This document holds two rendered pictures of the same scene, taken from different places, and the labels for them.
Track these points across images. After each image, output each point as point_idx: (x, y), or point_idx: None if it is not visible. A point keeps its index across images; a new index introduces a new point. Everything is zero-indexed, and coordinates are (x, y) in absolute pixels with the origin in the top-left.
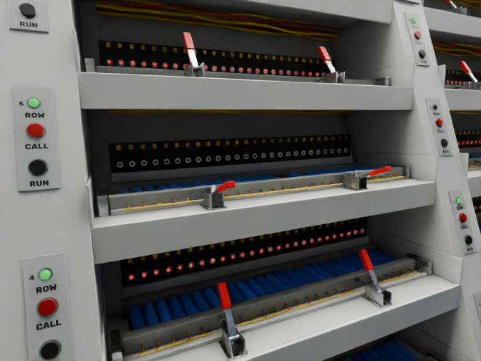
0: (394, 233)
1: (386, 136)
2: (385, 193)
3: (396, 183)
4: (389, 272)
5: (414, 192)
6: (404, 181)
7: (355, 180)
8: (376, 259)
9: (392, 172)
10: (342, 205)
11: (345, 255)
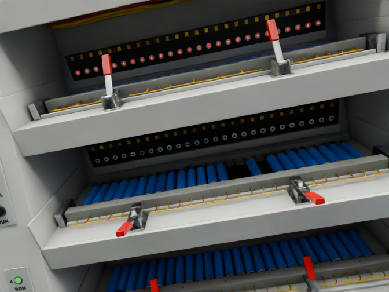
0: (381, 218)
1: (381, 108)
2: (337, 207)
3: (364, 186)
4: (351, 271)
5: (387, 201)
6: (382, 180)
7: (295, 192)
8: (347, 246)
9: (370, 165)
10: (273, 222)
11: (314, 234)
